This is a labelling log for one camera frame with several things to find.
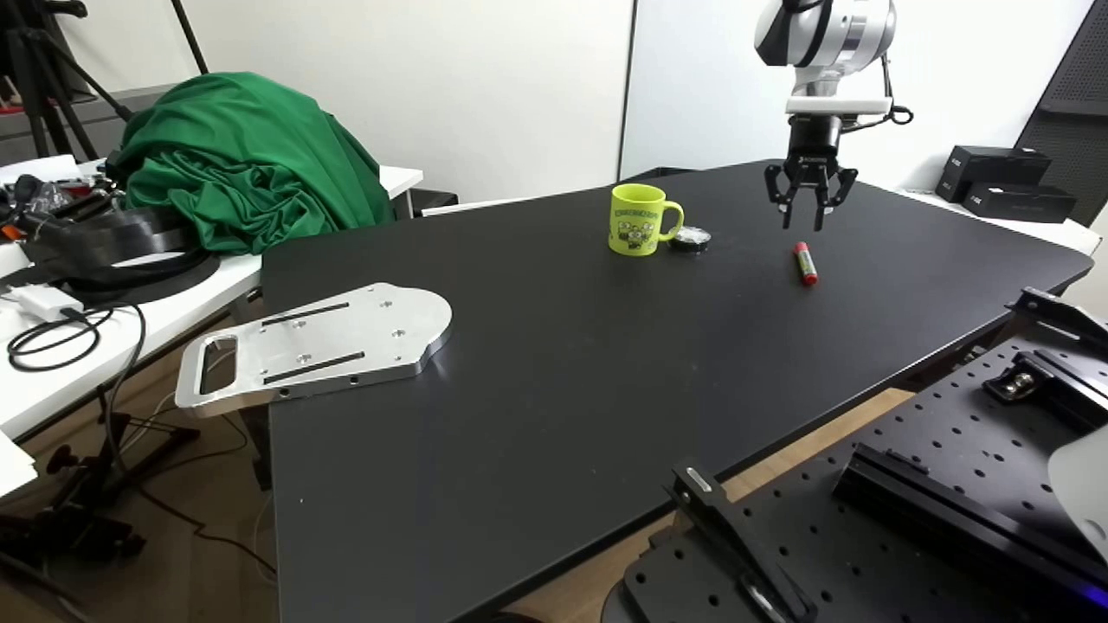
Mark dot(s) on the black rail block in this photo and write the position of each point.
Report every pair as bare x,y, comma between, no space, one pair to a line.
947,505

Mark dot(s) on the black device box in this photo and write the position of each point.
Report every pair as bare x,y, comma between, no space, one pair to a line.
1023,204
982,171

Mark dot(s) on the green cloth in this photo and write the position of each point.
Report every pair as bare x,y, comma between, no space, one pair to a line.
243,159

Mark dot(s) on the white side table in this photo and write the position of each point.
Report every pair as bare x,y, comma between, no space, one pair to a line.
70,380

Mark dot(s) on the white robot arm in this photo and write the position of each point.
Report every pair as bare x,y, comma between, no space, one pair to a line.
831,35

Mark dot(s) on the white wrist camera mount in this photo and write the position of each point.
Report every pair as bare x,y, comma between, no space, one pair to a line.
836,109

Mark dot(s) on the black tripod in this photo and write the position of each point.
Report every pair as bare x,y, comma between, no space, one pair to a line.
38,71

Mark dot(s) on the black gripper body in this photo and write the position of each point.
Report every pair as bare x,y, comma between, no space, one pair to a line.
814,148

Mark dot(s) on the yellow mug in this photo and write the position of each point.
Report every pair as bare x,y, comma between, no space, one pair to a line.
634,225

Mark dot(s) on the small silver foil piece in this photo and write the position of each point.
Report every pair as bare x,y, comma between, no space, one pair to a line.
694,237

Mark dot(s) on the black floor stand base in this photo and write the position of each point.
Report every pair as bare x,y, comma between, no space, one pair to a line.
81,537

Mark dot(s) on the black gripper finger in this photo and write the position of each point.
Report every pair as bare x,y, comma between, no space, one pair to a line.
831,199
785,196

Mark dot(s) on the black perforated breadboard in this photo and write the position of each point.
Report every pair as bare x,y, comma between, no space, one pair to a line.
831,541

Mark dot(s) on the thin dark pole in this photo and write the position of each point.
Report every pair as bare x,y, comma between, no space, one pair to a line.
627,71
191,35

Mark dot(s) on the red marker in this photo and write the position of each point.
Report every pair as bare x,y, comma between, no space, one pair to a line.
806,265

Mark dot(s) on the silver metal plate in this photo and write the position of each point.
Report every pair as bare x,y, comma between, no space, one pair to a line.
333,339

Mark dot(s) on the black clamp bar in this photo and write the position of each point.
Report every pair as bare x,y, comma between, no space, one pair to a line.
730,522

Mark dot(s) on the black metal bracket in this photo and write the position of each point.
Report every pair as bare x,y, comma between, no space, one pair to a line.
1059,375

